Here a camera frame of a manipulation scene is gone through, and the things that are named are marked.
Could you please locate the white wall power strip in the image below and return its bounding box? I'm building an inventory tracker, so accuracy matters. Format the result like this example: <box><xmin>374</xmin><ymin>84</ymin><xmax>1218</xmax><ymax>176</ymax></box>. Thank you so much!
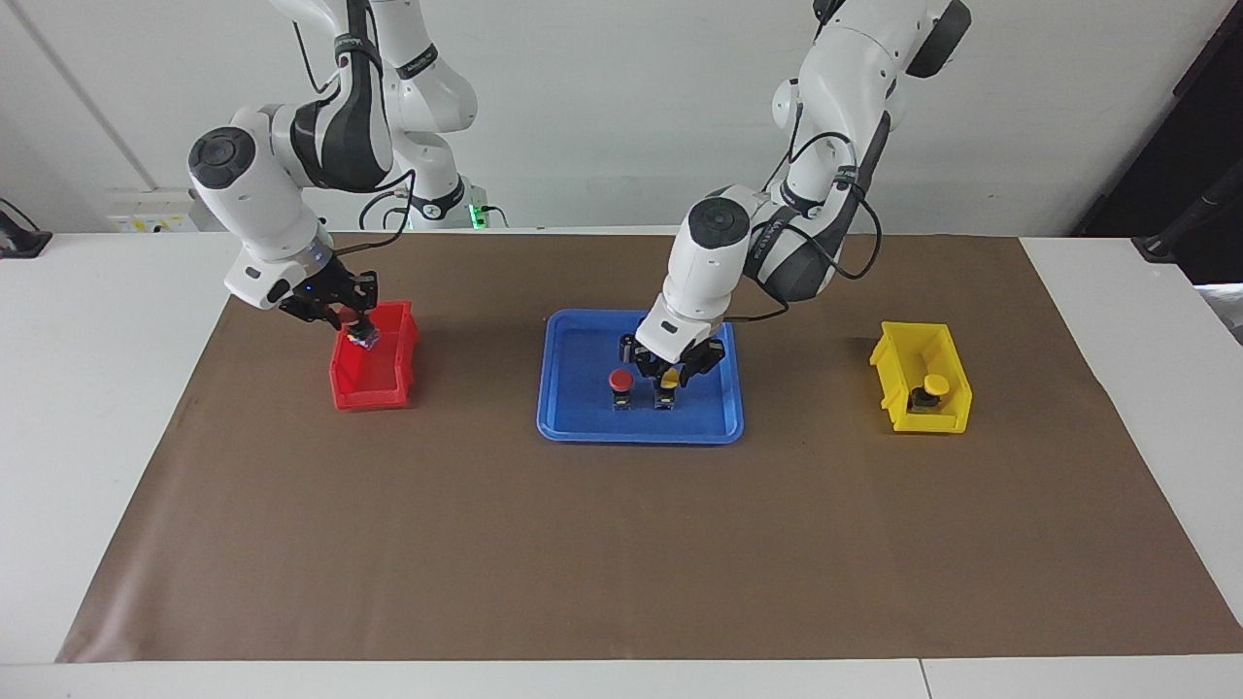
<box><xmin>105</xmin><ymin>188</ymin><xmax>201</xmax><ymax>235</ymax></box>

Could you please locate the black stand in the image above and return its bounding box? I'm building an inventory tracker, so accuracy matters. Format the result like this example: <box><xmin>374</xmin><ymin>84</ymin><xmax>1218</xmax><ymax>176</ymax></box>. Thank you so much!
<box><xmin>1131</xmin><ymin>184</ymin><xmax>1243</xmax><ymax>265</ymax></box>

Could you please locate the brown paper mat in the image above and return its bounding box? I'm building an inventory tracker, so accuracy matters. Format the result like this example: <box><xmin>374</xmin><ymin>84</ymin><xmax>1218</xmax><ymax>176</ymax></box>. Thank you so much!
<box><xmin>55</xmin><ymin>231</ymin><xmax>1243</xmax><ymax>664</ymax></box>

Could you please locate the blue plastic tray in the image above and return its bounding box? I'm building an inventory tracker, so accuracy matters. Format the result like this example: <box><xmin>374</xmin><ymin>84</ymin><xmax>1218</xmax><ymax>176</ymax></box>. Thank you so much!
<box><xmin>536</xmin><ymin>309</ymin><xmax>746</xmax><ymax>446</ymax></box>

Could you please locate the black background panel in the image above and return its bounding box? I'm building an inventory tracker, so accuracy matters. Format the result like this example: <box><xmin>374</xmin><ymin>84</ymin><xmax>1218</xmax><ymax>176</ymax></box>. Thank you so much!
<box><xmin>1072</xmin><ymin>0</ymin><xmax>1243</xmax><ymax>240</ymax></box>

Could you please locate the black table clamp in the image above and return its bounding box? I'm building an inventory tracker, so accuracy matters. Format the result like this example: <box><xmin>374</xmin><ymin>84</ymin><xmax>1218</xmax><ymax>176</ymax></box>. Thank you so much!
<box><xmin>0</xmin><ymin>198</ymin><xmax>53</xmax><ymax>260</ymax></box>

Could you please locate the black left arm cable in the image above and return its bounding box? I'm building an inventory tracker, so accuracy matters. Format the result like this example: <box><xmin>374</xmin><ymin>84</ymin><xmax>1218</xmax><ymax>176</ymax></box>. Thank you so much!
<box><xmin>722</xmin><ymin>129</ymin><xmax>886</xmax><ymax>323</ymax></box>

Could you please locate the yellow plastic bin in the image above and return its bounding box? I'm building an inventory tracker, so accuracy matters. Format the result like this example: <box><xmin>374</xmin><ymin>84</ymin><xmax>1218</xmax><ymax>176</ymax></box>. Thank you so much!
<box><xmin>868</xmin><ymin>320</ymin><xmax>973</xmax><ymax>435</ymax></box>

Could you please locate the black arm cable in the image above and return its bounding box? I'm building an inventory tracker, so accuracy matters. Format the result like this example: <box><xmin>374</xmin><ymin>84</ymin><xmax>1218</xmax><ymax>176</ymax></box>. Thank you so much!
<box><xmin>722</xmin><ymin>129</ymin><xmax>886</xmax><ymax>323</ymax></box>
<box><xmin>289</xmin><ymin>15</ymin><xmax>420</xmax><ymax>258</ymax></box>

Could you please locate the black base cable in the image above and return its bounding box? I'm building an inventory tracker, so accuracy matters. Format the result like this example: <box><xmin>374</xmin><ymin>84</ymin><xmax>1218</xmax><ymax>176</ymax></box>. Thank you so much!
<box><xmin>357</xmin><ymin>188</ymin><xmax>411</xmax><ymax>232</ymax></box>

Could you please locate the red plastic bin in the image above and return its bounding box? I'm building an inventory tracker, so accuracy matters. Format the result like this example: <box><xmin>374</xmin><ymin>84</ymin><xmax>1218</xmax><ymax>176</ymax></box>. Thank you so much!
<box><xmin>328</xmin><ymin>300</ymin><xmax>420</xmax><ymax>413</ymax></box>

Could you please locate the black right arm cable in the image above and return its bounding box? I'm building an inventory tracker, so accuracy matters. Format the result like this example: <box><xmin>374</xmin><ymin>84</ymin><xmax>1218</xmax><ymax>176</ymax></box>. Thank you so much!
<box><xmin>289</xmin><ymin>15</ymin><xmax>420</xmax><ymax>258</ymax></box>

